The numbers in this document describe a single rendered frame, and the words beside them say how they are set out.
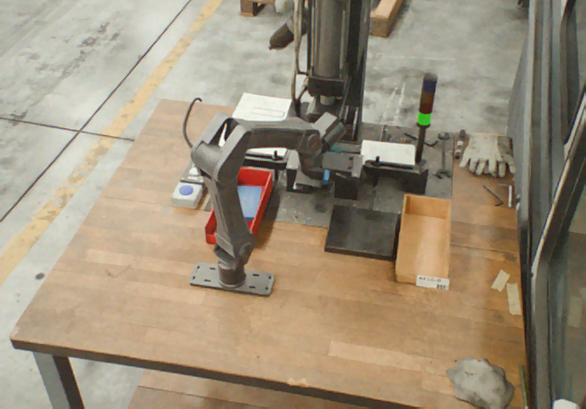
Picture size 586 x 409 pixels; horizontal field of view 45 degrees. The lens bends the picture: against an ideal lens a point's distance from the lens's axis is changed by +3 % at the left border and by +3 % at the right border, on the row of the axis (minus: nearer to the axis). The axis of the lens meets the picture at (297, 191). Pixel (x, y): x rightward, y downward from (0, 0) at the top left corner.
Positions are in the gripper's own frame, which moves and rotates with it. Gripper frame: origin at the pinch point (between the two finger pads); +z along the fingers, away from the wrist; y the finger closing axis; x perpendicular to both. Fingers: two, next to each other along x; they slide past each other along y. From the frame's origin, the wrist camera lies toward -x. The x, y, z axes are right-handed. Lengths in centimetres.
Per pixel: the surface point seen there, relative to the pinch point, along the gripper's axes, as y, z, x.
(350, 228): -10.9, 3.3, -11.6
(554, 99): 48, 27, -65
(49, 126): 69, 157, 159
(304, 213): -6.9, 8.1, 1.3
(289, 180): 1.8, 8.4, 7.1
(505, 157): 24, 21, -51
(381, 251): -16.5, -0.1, -20.4
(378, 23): 191, 209, 1
